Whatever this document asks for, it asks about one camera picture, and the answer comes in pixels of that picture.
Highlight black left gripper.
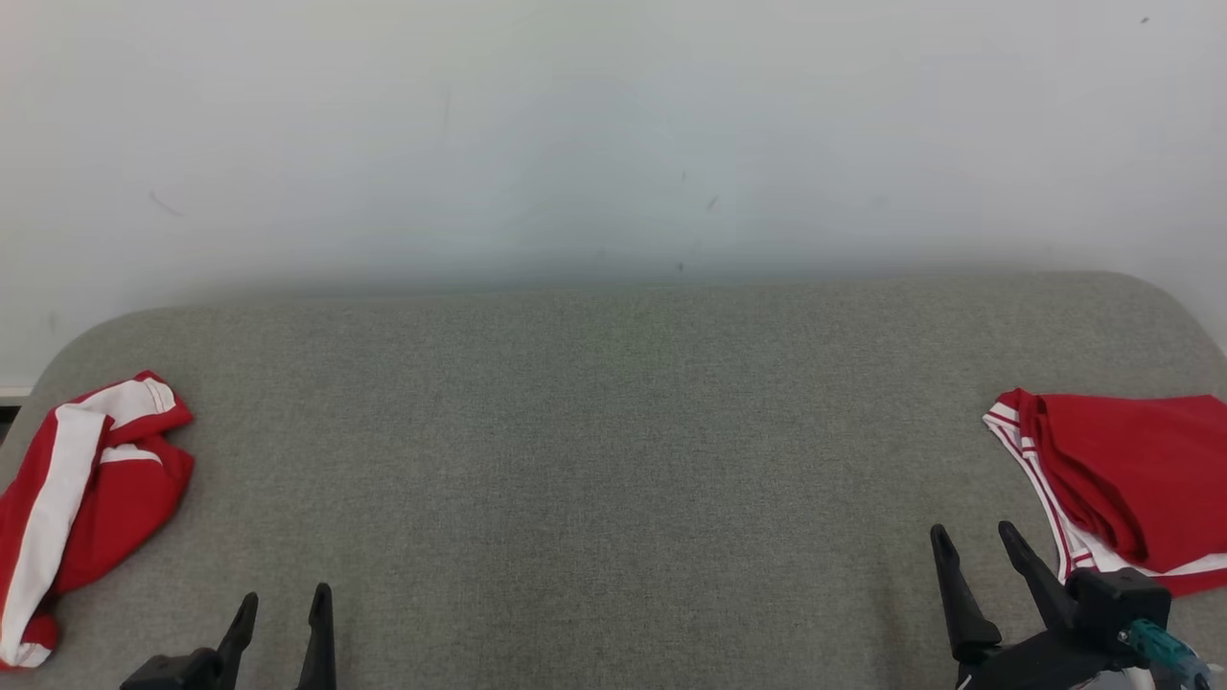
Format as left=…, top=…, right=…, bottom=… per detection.
left=120, top=583, right=336, bottom=690

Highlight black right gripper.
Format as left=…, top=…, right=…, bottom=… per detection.
left=929, top=521, right=1128, bottom=690

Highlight red white basketball jersey shirt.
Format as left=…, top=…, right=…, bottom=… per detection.
left=983, top=387, right=1227, bottom=601

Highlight red shorts with white stripe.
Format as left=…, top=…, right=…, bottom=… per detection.
left=0, top=371, right=196, bottom=671

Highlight grey fabric sofa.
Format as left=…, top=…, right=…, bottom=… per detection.
left=0, top=271, right=1227, bottom=690

